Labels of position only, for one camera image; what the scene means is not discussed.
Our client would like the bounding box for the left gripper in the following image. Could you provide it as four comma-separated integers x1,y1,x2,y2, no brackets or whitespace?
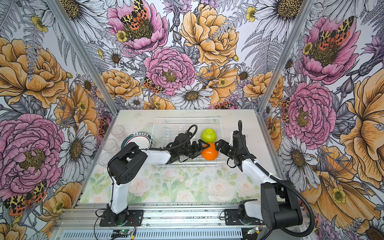
179,139,211,159

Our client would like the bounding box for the orange plastic bowl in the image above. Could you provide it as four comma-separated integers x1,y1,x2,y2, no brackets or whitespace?
201,143,219,161

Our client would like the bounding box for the green plastic bowl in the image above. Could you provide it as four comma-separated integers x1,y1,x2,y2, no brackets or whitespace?
201,128,217,143

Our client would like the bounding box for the white wire dish rack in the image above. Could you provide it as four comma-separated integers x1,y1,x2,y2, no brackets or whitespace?
150,117,225,167

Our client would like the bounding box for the red green rimmed plate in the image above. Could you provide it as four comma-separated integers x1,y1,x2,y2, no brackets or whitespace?
121,132,153,150

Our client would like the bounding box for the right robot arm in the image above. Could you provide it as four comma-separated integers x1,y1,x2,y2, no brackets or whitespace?
215,131,303,230

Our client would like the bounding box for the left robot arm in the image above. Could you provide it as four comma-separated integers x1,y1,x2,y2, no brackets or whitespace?
100,133,210,227

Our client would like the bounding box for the small green circuit board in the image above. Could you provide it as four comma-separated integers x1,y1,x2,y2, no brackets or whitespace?
111,229,132,239

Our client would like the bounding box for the aluminium front rail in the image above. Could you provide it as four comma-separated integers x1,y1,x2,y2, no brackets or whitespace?
56,203,310,230

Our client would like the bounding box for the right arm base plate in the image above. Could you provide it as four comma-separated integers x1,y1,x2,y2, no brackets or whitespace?
224,209,261,226

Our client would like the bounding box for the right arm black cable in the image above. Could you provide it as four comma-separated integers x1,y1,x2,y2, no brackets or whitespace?
237,119,316,238

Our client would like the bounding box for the white slotted cable duct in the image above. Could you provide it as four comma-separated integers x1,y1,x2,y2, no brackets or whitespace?
56,228,243,240

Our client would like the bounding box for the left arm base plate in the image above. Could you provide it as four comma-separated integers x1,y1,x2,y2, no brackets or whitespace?
100,209,144,227

